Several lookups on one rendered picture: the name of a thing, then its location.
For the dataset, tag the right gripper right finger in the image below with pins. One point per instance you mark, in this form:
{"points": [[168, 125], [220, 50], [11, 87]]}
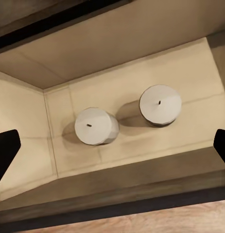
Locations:
{"points": [[219, 143]]}

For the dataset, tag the pillar candle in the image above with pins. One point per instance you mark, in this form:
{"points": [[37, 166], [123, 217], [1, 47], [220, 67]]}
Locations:
{"points": [[160, 105], [95, 126]]}

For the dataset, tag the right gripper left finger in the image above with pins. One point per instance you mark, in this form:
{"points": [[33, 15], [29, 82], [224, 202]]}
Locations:
{"points": [[9, 146]]}

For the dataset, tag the cabinet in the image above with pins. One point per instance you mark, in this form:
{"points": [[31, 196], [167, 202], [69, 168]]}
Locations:
{"points": [[60, 57]]}

